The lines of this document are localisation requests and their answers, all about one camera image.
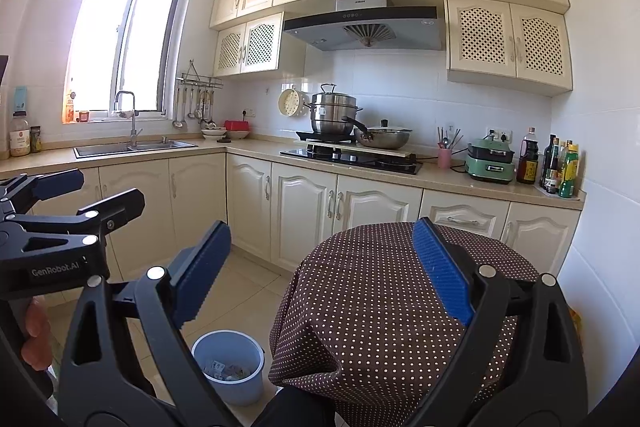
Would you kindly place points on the chrome faucet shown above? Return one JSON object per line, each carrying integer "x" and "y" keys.
{"x": 131, "y": 114}

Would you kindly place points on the steel kitchen sink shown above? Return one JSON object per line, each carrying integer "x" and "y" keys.
{"x": 125, "y": 148}

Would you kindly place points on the black gas stove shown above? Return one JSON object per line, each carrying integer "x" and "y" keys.
{"x": 345, "y": 150}

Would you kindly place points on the pink utensil holder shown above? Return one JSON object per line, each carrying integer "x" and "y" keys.
{"x": 444, "y": 158}

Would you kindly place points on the hanging utensil rack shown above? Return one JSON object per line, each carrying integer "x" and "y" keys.
{"x": 194, "y": 99}

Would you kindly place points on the brown polka dot tablecloth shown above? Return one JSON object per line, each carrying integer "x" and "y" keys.
{"x": 361, "y": 324}

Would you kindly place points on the cream lower kitchen cabinets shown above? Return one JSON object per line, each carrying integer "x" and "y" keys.
{"x": 279, "y": 213}

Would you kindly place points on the white stacked bowls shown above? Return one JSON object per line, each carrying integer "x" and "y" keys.
{"x": 214, "y": 134}

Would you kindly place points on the black range hood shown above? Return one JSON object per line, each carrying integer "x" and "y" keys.
{"x": 369, "y": 24}

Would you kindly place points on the cream round strainer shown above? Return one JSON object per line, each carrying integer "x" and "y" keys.
{"x": 290, "y": 102}

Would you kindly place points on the dark soy sauce bottle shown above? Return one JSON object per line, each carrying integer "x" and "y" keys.
{"x": 528, "y": 161}

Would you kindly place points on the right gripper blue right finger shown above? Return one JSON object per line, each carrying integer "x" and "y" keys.
{"x": 451, "y": 270}

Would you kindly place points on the clear jar white label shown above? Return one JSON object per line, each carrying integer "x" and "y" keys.
{"x": 19, "y": 134}

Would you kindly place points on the steel steamer pot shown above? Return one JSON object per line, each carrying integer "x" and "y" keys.
{"x": 329, "y": 111}

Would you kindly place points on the green oil bottle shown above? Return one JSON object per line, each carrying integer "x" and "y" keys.
{"x": 569, "y": 171}

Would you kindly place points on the light blue trash bin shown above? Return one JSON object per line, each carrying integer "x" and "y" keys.
{"x": 232, "y": 362}

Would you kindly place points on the kitchen window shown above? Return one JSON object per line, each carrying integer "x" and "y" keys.
{"x": 119, "y": 59}

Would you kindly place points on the dark glass bottle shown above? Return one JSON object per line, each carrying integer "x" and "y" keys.
{"x": 548, "y": 175}

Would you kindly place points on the green electric cooker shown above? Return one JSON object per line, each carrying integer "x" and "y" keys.
{"x": 490, "y": 159}

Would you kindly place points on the person's left hand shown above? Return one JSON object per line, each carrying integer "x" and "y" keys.
{"x": 36, "y": 350}

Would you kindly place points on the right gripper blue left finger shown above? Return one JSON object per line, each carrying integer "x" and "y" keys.
{"x": 194, "y": 271}

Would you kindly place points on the steel wok with lid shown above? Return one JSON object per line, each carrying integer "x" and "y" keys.
{"x": 383, "y": 137}

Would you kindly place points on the red container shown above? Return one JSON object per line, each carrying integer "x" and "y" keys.
{"x": 237, "y": 125}

